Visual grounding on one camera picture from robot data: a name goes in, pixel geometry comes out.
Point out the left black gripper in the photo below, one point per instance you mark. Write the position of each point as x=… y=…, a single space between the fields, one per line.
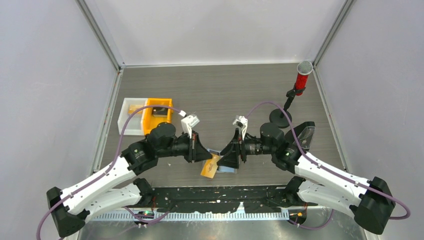
x=196 y=152

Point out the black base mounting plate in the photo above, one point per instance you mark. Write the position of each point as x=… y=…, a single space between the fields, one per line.
x=221 y=199

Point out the orange credit card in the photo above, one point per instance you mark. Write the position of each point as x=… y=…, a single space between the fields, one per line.
x=210 y=167

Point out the red microphone on black stand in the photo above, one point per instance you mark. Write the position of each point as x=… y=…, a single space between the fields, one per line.
x=304 y=69

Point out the black stand with clear plate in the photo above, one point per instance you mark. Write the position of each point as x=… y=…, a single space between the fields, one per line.
x=304 y=133

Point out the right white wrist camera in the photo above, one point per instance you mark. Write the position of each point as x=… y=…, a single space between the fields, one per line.
x=242 y=123

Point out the tan card in white bin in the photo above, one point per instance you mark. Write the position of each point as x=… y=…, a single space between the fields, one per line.
x=133 y=108

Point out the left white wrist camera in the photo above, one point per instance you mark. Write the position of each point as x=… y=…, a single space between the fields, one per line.
x=188 y=121

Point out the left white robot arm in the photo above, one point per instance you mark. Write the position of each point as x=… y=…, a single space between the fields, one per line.
x=117 y=184

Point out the black card in orange bin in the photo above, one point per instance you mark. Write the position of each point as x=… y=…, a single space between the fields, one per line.
x=159 y=112

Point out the orange plastic bin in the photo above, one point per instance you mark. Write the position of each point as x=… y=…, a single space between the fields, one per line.
x=149 y=122

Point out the slotted metal rail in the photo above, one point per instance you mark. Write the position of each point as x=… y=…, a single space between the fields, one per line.
x=238 y=215

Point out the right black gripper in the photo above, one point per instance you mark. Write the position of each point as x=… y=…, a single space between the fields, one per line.
x=236 y=147

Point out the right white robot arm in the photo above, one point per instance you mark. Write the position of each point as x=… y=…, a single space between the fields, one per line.
x=366 y=201

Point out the blue grey card holder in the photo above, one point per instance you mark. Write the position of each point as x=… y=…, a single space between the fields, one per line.
x=222 y=169

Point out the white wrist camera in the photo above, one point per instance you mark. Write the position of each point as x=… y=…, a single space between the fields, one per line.
x=188 y=121
x=242 y=123

